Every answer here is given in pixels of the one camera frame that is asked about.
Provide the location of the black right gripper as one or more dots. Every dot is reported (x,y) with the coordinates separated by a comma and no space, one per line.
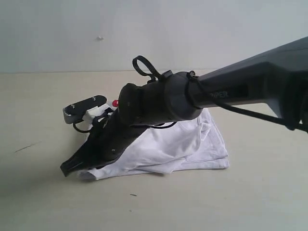
(107,141)

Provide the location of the white t-shirt red lettering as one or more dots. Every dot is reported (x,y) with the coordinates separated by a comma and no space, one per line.
(193,144)

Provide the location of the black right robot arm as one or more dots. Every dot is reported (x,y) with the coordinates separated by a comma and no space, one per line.
(271,86)

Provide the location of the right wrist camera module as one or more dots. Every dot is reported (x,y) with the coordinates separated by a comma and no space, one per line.
(74,112)

